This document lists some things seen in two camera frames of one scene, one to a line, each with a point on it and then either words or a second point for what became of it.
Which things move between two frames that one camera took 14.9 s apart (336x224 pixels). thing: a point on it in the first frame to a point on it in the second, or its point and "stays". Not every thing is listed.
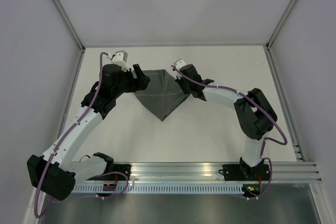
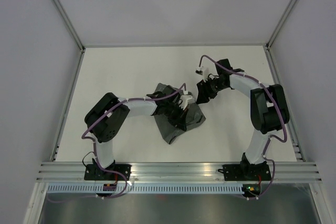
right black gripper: (180, 81) to (204, 92)
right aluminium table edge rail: (296, 143) stays
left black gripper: (138, 84) to (180, 120)
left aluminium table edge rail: (71, 94) stays
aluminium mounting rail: (175, 172) stays
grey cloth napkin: (163, 95) to (170, 130)
